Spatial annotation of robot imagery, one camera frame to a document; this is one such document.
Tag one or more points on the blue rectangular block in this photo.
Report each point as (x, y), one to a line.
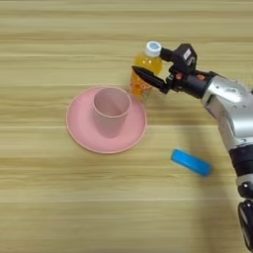
(191, 162)

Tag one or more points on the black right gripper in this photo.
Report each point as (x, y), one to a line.
(191, 82)

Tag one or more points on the small black box white label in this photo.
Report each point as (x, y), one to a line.
(185, 57)

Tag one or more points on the orange juice bottle white cap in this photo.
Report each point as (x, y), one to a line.
(150, 62)

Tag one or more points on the pink round plate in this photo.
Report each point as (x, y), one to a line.
(79, 128)

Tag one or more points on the pink plastic cup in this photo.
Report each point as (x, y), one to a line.
(110, 110)

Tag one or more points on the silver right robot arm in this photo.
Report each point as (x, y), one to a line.
(234, 112)

